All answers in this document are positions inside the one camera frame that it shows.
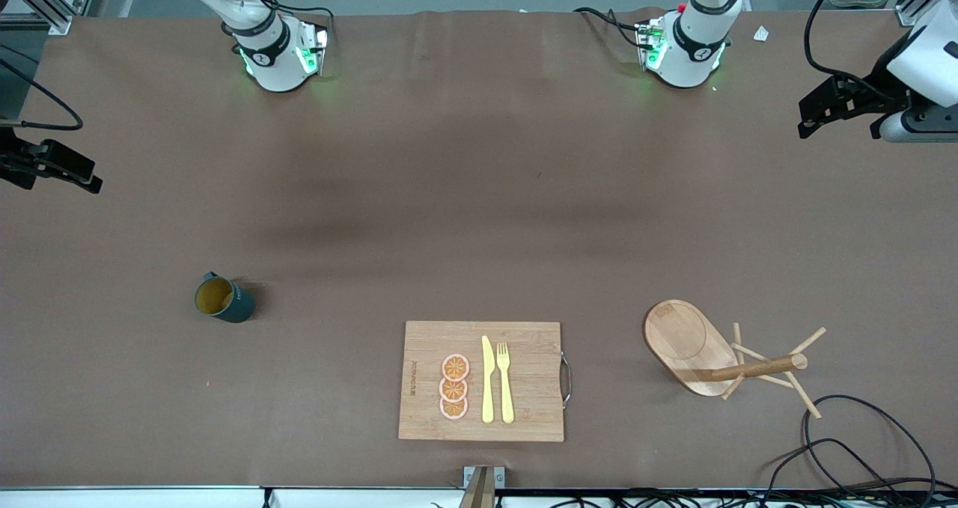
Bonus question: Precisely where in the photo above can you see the dark teal mug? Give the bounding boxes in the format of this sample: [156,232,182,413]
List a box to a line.
[195,272,256,324]

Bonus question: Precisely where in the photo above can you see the wooden mug rack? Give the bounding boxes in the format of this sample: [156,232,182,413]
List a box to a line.
[644,299,828,420]

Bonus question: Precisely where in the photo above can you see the bamboo cutting board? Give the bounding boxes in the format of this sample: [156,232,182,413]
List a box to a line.
[398,321,573,443]

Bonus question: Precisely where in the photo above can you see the yellow plastic fork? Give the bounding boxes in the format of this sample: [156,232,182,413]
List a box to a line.
[496,342,516,425]

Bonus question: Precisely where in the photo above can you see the yellow plastic knife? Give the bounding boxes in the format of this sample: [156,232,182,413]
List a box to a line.
[481,335,495,424]

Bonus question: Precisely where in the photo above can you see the brown angled bar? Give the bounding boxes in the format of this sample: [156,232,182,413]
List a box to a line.
[458,468,496,508]

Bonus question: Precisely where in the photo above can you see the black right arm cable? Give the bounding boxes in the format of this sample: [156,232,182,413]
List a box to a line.
[0,58,84,132]

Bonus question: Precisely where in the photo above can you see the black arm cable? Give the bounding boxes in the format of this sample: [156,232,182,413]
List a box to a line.
[803,0,911,84]
[0,58,84,132]

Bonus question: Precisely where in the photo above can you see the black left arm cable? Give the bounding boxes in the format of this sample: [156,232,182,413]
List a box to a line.
[803,0,911,84]

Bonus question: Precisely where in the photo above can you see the black base power cable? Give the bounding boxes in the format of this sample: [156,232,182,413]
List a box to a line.
[573,7,648,49]
[225,0,335,45]

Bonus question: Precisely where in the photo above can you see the black loose cable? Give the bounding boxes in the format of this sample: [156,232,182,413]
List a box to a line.
[763,438,910,508]
[802,394,938,503]

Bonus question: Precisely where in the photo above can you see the white table edge rail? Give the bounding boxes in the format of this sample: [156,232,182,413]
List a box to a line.
[0,486,465,508]

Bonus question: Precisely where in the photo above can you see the black cable bundle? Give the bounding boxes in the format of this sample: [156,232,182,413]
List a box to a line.
[509,487,958,508]

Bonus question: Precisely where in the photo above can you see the grey metal mounting bracket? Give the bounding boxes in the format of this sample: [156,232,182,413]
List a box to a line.
[463,465,506,489]

